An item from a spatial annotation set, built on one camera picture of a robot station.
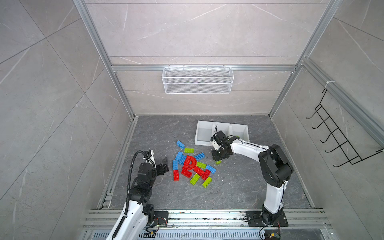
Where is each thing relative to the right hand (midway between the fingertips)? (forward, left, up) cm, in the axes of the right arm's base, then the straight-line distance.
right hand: (215, 155), depth 96 cm
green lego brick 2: (-7, +10, +1) cm, 12 cm away
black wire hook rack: (-14, -51, +33) cm, 62 cm away
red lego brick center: (-11, +12, +1) cm, 16 cm away
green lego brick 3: (-6, -1, +2) cm, 7 cm away
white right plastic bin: (+19, -21, +1) cm, 29 cm away
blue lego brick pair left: (0, +24, +1) cm, 24 cm away
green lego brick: (+4, +17, 0) cm, 18 cm away
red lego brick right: (-13, +7, 0) cm, 15 cm away
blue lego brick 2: (-7, +26, +2) cm, 27 cm away
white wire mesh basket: (+42, +10, +29) cm, 52 cm away
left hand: (-7, +34, +13) cm, 37 cm away
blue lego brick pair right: (-5, +22, +1) cm, 23 cm away
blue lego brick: (+8, +23, +2) cm, 25 cm away
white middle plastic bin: (+20, -10, +4) cm, 23 cm away
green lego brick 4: (-18, +7, +2) cm, 19 cm away
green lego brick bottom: (-16, +14, +1) cm, 21 cm away
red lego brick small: (-11, +19, +1) cm, 22 cm away
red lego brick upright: (-13, +25, +1) cm, 28 cm away
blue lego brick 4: (-9, +4, 0) cm, 10 cm away
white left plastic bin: (+23, +5, -2) cm, 24 cm away
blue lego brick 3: (-1, +11, +1) cm, 11 cm away
